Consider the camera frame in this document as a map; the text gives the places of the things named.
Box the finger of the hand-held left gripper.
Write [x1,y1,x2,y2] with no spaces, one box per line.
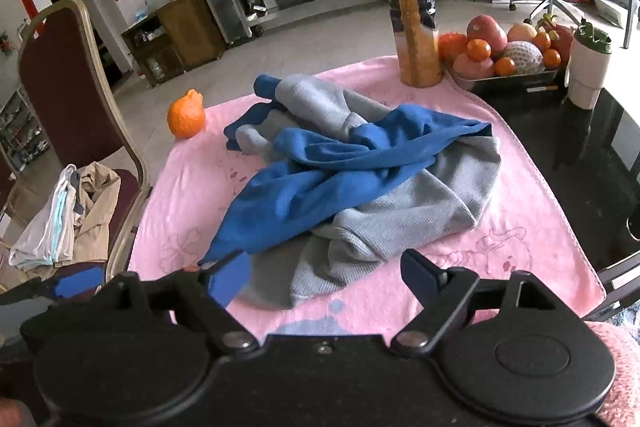
[0,266,107,308]

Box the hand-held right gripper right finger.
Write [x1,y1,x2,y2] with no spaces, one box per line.
[390,248,560,357]

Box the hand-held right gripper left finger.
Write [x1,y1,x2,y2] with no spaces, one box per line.
[104,250,262,356]

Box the grey and blue sweater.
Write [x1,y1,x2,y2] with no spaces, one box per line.
[197,74,502,312]

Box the white and light blue garment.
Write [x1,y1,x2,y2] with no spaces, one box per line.
[9,164,81,270]

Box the beige garment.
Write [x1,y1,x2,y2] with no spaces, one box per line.
[2,161,122,267]

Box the pink printed towel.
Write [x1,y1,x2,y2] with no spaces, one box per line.
[127,54,608,343]

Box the bumpy orange citrus fruit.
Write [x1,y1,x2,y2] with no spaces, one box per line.
[167,89,207,139]

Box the storage shelf with goods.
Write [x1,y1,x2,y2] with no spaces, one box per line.
[0,87,51,178]

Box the dark metal fruit tray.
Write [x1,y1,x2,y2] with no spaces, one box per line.
[445,62,568,96]

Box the pink knit clothing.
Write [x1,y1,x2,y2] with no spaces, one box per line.
[592,321,640,427]

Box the red-orange spiky fruit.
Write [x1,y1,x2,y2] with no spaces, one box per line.
[439,33,469,64]

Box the white foam-netted fruit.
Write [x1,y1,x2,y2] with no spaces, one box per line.
[502,41,545,75]

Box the orange juice bottle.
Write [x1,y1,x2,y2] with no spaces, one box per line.
[382,0,443,88]

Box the wooden cabinet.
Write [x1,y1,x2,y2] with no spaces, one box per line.
[121,0,227,88]

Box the pale yellow-pink apple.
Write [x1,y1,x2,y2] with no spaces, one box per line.
[507,23,538,44]

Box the white cup with green lid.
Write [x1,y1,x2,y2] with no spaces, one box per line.
[565,23,613,110]

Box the dragon fruit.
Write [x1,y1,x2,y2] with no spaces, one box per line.
[536,14,575,65]

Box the maroon chair with gold frame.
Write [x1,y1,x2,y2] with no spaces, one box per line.
[0,0,151,288]

